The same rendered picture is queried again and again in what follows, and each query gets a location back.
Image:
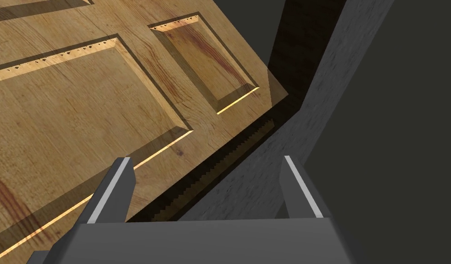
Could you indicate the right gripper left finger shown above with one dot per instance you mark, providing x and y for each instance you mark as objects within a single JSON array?
[{"x": 113, "y": 194}]

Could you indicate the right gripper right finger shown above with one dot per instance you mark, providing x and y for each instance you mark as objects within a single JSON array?
[{"x": 298, "y": 194}]

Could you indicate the brown wooden panelled door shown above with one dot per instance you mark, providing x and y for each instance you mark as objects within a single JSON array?
[{"x": 82, "y": 110}]

